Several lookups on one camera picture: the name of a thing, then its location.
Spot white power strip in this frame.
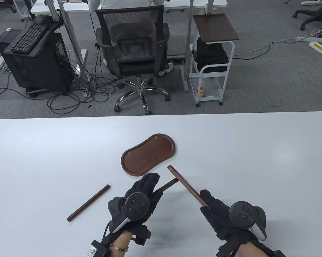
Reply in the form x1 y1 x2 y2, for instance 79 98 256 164
297 36 322 43

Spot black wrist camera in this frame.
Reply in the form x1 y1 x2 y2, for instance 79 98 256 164
131 225 151 245
216 242 237 257

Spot white cart with brown top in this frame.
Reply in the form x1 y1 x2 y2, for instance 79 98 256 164
189 13 240 107

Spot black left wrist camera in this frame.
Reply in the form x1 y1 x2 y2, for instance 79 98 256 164
131 225 151 245

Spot wooden key rack base tray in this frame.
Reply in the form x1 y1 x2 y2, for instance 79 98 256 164
121 133 176 177

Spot black box with white label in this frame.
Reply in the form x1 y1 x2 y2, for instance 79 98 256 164
83 240 106 257

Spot white desk with metal legs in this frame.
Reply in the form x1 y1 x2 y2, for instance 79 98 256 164
30 0 228 98

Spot black keyboard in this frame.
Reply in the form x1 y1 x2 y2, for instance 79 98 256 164
10 23 47 52

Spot person's right forearm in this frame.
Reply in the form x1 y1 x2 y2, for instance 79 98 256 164
237 238 274 257

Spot right black white controller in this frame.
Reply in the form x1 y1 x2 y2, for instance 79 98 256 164
229 201 267 240

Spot black bag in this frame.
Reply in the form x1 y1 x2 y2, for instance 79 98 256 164
192 36 229 73

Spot black mesh office chair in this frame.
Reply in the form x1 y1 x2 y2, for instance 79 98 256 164
95 5 170 115

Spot person's left hand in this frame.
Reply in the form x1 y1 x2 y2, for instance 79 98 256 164
108 173 164 234

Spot black office chair base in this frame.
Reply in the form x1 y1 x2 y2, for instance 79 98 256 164
293 0 322 31

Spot left black white controller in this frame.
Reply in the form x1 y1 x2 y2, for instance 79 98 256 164
109 192 150 233

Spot wooden key rack top bar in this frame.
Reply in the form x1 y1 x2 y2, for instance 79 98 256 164
167 165 211 210

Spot black floor cables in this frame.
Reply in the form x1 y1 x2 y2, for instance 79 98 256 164
0 48 118 113

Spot black white controller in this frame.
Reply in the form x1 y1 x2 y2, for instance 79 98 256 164
229 201 267 240
109 192 150 233

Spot wooden key rack rod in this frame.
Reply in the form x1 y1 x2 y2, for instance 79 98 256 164
157 179 179 192
67 185 111 222

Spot black computer tower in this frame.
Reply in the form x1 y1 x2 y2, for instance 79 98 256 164
0 28 74 94

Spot person's right hand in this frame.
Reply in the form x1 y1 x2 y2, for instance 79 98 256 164
200 190 253 243

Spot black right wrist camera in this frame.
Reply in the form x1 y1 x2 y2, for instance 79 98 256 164
216 242 237 257

